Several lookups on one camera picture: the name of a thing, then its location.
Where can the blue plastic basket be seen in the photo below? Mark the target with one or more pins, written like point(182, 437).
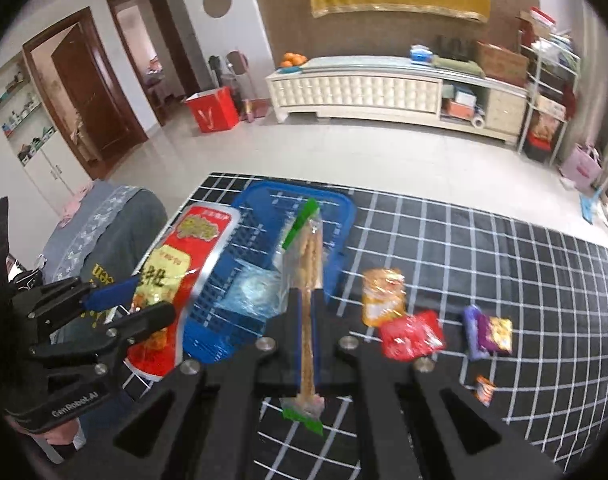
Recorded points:
point(244, 288)

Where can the large red yellow chip bag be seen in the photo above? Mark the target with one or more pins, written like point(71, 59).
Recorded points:
point(176, 271)

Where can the cardboard box on cabinet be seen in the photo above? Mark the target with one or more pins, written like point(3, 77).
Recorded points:
point(502, 64)

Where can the paper towel roll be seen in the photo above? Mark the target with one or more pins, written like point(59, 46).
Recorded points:
point(478, 121)

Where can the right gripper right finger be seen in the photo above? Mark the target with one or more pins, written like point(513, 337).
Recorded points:
point(412, 424)

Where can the oranges on blue plate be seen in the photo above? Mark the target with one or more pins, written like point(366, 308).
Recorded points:
point(292, 62)

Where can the red snack packet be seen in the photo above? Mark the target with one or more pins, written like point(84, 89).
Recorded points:
point(410, 337)

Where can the black white grid tablecloth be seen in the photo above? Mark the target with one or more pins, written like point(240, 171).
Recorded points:
point(553, 388)

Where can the white metal shelf rack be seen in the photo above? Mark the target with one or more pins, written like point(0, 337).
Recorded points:
point(552, 77)

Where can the purple yellow cracker packet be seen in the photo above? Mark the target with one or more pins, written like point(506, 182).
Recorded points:
point(495, 334)

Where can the white wall shelf cabinet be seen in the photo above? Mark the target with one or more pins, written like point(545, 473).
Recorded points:
point(35, 140)

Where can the dark blue snack packet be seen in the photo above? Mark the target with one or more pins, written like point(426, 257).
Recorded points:
point(470, 317)

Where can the orange box in cabinet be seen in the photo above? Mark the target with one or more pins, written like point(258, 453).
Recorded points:
point(457, 110)

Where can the orange yellow snack packet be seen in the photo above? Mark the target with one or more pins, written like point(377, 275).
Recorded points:
point(383, 296)

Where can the red paper bag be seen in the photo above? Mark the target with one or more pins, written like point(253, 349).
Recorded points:
point(213, 110)

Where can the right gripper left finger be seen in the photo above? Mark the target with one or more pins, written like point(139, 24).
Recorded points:
point(195, 425)

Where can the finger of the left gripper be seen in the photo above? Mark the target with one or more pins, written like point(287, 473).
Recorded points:
point(138, 326)
point(111, 296)

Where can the blue tissue pack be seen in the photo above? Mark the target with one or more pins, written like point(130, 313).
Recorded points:
point(420, 54)

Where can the orange snack bar wrapper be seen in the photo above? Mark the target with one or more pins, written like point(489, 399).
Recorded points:
point(484, 390)

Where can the clear green-tipped cracker stick pack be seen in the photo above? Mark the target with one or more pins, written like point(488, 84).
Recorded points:
point(302, 277)

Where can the pink gift bag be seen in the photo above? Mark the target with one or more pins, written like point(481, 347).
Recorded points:
point(583, 166)

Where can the white tufted tv cabinet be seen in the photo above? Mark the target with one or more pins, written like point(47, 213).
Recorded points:
point(394, 89)

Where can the brown wooden door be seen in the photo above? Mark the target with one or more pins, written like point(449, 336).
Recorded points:
point(72, 50)

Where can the green folded cloth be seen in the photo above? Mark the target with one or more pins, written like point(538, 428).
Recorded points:
point(464, 67)

